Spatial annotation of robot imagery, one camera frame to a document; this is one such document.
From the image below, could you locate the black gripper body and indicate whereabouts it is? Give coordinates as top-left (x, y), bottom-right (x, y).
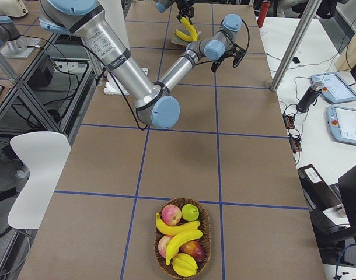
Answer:
top-left (177, 0), bottom-right (194, 12)
top-left (211, 44), bottom-right (246, 73)

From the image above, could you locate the yellow banana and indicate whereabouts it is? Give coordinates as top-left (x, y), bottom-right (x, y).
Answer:
top-left (174, 29), bottom-right (194, 43)
top-left (177, 15), bottom-right (198, 42)
top-left (165, 229), bottom-right (203, 265)
top-left (155, 213), bottom-right (200, 236)

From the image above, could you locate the yellow banana front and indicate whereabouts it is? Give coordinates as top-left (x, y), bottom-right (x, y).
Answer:
top-left (177, 15), bottom-right (198, 42)

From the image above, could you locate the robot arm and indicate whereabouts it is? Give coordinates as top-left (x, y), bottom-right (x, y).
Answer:
top-left (40, 1), bottom-right (245, 129)
top-left (155, 0), bottom-right (195, 13)

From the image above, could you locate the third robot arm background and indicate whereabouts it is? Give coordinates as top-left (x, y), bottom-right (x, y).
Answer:
top-left (0, 16), bottom-right (33, 59)

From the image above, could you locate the grey square plate orange rim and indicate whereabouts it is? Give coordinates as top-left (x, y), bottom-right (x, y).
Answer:
top-left (171, 35), bottom-right (192, 46)

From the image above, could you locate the red bottle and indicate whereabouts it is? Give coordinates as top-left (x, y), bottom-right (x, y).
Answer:
top-left (257, 0), bottom-right (270, 28)

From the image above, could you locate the black cylinder device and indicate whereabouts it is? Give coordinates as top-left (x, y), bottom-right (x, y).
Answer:
top-left (296, 82), bottom-right (323, 113)

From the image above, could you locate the teach pendant far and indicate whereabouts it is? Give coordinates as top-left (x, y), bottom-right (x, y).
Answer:
top-left (310, 72), bottom-right (356, 104)

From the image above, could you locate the teach pendant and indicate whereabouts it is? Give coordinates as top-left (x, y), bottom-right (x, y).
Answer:
top-left (310, 72), bottom-right (356, 104)
top-left (326, 106), bottom-right (356, 146)

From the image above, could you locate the teach pendant near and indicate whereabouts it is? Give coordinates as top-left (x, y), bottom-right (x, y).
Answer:
top-left (326, 106), bottom-right (356, 146)

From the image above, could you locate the green pear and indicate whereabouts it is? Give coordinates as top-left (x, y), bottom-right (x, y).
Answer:
top-left (182, 204), bottom-right (200, 222)

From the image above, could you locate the black monitor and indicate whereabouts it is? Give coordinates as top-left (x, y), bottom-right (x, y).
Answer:
top-left (338, 165), bottom-right (356, 232)

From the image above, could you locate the red apple back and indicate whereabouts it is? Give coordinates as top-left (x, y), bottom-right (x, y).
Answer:
top-left (161, 204), bottom-right (182, 226)

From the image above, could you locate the yellow banana back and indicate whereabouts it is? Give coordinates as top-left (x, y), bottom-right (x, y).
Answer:
top-left (155, 213), bottom-right (200, 236)

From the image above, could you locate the dark red apple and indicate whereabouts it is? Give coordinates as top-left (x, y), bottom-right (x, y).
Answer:
top-left (179, 240), bottom-right (205, 263)

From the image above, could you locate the red apple left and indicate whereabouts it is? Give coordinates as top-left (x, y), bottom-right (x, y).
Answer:
top-left (158, 235), bottom-right (173, 258)

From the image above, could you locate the white chair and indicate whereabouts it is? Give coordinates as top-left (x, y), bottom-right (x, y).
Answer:
top-left (8, 131), bottom-right (71, 230)

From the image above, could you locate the yellow starfruit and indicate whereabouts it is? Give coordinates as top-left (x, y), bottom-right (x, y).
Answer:
top-left (172, 253), bottom-right (198, 277)

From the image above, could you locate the aluminium frame post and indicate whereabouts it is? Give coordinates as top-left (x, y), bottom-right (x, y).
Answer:
top-left (268, 0), bottom-right (321, 92)

